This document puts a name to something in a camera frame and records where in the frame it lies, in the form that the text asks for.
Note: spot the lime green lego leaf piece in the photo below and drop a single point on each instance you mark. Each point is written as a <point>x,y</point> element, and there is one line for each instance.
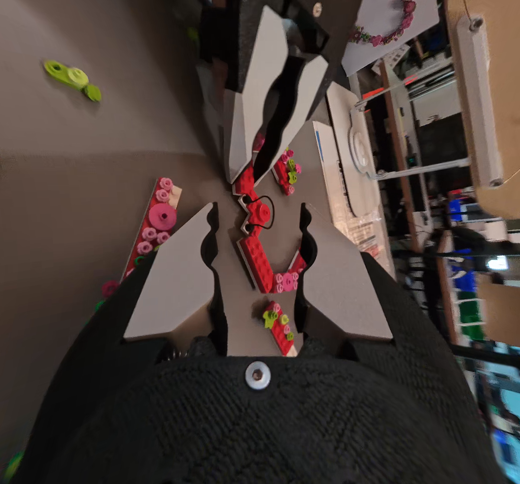
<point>73,75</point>

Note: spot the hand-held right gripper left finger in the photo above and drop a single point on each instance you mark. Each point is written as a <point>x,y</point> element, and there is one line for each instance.
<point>174,280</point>

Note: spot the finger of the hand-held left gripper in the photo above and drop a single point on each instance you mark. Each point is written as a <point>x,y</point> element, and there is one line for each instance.
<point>260,65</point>
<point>306,85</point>

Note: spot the white bracket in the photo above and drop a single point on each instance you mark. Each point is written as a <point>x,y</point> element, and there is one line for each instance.
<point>475,106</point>

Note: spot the small lime lego piece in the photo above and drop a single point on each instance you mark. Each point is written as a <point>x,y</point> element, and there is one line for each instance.
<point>193,35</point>

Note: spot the red lego segment with flowers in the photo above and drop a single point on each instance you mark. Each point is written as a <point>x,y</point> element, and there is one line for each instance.
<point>281,332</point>
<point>282,175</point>

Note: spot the wooden board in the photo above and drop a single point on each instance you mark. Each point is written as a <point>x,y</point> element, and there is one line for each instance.
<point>508,85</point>

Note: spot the white plastic lid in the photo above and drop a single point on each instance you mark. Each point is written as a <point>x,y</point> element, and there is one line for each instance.
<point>341,110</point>

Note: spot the long red white lego strip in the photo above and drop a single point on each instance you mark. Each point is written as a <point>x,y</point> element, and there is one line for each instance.
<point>160,215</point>

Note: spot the clear sleeve with printed sheets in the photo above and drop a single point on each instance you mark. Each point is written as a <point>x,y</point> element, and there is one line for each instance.
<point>333,175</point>

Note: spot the red hinged lego frame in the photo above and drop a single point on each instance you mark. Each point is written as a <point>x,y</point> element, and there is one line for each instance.
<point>258,264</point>

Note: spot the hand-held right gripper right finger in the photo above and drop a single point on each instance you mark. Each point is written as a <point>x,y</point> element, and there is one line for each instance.
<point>345,289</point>

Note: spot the lego instruction booklet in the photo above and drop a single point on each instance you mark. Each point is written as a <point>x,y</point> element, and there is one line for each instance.
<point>386,4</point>

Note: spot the cardboard box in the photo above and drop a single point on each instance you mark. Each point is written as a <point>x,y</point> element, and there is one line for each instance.
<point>499,313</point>

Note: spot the storage shelf rack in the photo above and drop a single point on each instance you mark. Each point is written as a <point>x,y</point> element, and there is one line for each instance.
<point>430,98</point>

